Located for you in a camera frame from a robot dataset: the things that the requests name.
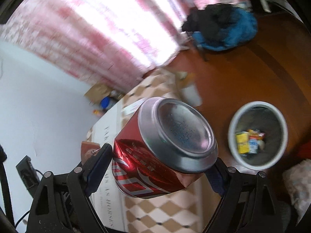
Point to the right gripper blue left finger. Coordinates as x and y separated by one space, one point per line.
95 168

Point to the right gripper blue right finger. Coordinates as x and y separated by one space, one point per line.
219 177

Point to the orange instant noodle wrapper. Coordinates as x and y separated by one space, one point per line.
255 133

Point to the crushed red soda can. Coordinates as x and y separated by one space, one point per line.
164 147

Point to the yellow snack packet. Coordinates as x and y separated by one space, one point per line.
242 140

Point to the blue milk carton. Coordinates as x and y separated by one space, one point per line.
253 146

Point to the pink white box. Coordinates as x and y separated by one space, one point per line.
187 89

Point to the white round trash bin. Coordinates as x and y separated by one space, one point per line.
268 119

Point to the brown snack packet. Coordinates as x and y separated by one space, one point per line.
88 149

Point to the blue lid white jar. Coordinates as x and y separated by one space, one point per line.
107 103

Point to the brown paper bag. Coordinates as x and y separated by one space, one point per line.
97 92

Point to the pink floral curtain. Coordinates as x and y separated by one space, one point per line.
111 41

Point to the blue black clothes pile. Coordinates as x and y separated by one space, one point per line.
220 27

